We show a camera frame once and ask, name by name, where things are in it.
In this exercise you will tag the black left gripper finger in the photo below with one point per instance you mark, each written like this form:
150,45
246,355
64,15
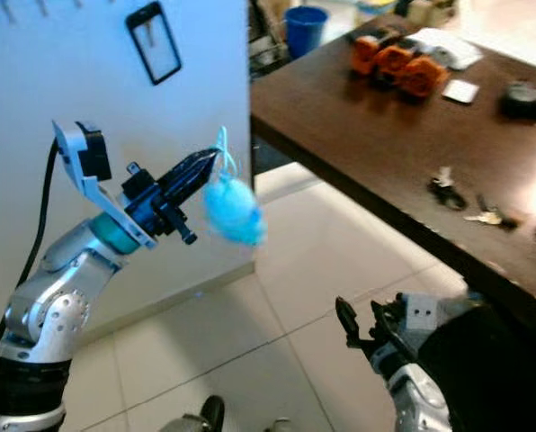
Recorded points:
187,168
189,192

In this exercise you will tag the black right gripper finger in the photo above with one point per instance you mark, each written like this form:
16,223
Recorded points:
388,328
351,326

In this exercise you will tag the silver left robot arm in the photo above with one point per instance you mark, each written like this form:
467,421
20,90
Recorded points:
50,315

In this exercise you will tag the silver key with black fob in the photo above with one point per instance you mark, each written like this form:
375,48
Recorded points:
488,216

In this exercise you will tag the black robot foot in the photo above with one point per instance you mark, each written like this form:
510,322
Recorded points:
212,412

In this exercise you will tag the dark brown wooden table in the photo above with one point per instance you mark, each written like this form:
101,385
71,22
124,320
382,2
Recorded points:
358,135

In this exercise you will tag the blue plastic bucket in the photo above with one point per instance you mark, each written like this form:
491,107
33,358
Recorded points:
306,32

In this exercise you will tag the small orange black tool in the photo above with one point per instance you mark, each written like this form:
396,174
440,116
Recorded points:
363,56

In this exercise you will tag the medium orange black tool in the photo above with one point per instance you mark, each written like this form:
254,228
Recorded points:
394,65

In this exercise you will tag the yellow teal container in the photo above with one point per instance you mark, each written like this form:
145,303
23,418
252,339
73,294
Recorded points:
376,9

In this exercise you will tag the white square pad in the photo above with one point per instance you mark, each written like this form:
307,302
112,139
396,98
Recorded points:
461,91

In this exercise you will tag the black device on table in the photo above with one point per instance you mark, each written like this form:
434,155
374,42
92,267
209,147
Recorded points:
529,103

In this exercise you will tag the white crumpled sheet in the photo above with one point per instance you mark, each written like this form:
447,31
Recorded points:
448,47

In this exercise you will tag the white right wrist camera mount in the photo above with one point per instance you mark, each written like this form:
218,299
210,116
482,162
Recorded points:
423,313

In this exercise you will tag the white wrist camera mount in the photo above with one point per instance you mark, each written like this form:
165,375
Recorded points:
72,151
423,313

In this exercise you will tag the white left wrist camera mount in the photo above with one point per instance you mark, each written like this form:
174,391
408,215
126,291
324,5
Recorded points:
72,151

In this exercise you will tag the black rectangular wall frame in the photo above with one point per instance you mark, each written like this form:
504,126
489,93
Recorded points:
133,40

